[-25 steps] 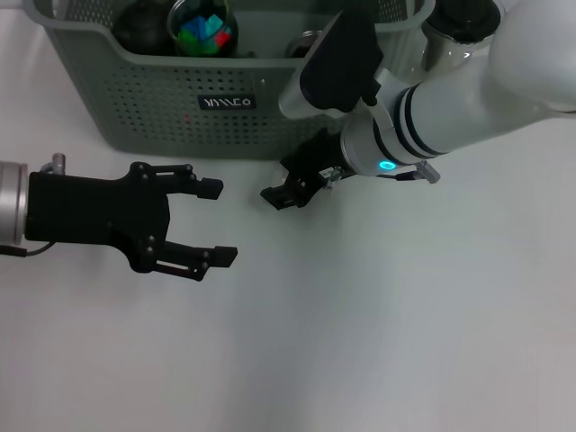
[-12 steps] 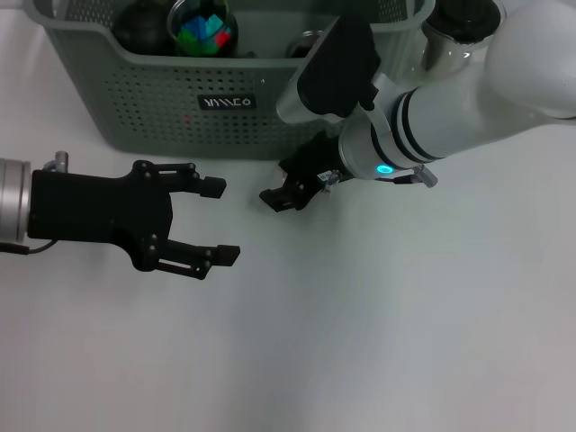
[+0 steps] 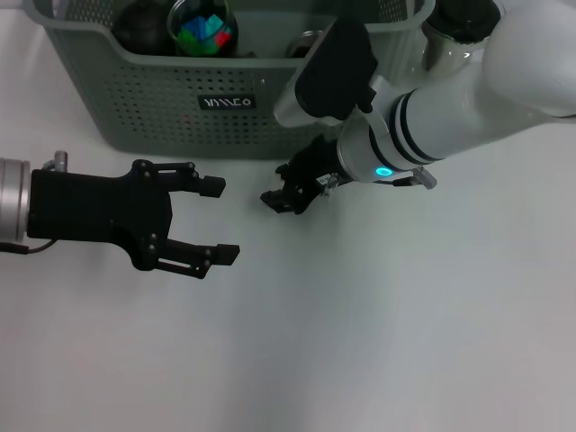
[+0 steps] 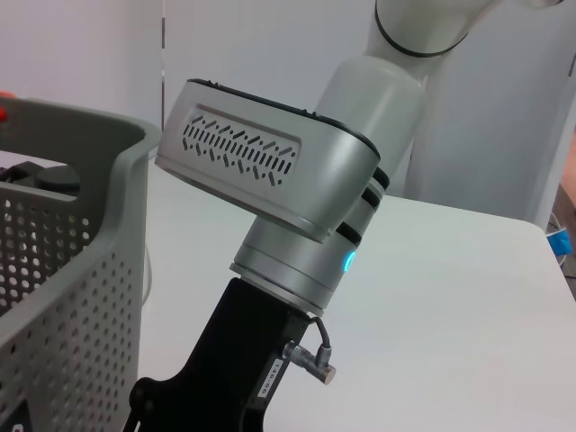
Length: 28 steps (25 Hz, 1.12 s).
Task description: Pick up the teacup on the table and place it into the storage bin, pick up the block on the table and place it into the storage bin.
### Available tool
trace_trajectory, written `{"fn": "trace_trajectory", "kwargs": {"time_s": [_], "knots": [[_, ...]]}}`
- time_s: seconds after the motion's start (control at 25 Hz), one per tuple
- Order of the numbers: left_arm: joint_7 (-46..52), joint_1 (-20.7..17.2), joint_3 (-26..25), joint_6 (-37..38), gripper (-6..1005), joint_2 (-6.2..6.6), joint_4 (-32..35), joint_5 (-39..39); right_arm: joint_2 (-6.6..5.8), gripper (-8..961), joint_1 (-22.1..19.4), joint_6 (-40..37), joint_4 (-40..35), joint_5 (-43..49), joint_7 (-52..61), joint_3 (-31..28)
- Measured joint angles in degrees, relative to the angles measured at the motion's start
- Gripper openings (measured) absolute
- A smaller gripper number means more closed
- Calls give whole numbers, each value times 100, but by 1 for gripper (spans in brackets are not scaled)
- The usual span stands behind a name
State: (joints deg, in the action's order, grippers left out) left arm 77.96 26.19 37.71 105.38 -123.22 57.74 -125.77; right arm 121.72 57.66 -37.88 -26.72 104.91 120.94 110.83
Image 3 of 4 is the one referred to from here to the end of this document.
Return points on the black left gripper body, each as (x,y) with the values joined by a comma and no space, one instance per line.
(94,209)

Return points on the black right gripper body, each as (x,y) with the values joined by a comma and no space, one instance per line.
(315,166)

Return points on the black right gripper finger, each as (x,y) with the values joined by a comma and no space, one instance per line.
(288,202)
(284,171)
(212,186)
(225,254)

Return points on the glass teacup with black sleeve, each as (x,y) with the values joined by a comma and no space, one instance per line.
(299,45)
(173,27)

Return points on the blue square building plate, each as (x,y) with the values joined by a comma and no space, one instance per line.
(194,28)

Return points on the teal square building plate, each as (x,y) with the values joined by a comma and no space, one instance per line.
(213,26)

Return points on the grey-green perforated storage bin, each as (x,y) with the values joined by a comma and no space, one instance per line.
(180,130)

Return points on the silver connector stub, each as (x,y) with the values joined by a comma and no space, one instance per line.
(58,159)

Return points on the black ceramic teapot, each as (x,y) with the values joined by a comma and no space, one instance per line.
(139,31)

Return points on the glass carafe with black lid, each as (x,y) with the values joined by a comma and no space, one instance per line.
(450,49)

